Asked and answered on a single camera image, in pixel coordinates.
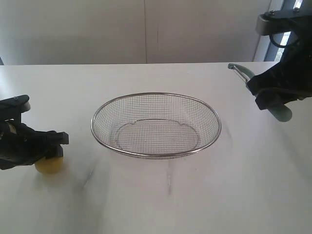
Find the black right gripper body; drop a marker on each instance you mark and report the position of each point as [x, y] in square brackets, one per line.
[298, 55]

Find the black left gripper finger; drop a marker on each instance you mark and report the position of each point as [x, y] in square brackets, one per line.
[51, 138]
[51, 152]

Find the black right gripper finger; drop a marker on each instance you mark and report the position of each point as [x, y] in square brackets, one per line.
[268, 98]
[274, 78]

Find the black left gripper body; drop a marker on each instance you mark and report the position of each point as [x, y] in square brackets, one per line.
[16, 148]

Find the yellow lemon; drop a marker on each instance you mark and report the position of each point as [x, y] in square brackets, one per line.
[49, 166]

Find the teal handled peeler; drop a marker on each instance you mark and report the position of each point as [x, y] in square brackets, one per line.
[281, 112]

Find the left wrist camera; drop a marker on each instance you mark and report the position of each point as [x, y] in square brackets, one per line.
[12, 108]

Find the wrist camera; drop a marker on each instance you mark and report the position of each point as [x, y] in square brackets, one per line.
[12, 108]
[275, 22]

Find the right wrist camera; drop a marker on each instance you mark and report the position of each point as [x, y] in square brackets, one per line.
[275, 22]

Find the oval wire mesh basket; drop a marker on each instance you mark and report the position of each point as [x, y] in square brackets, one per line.
[155, 125]

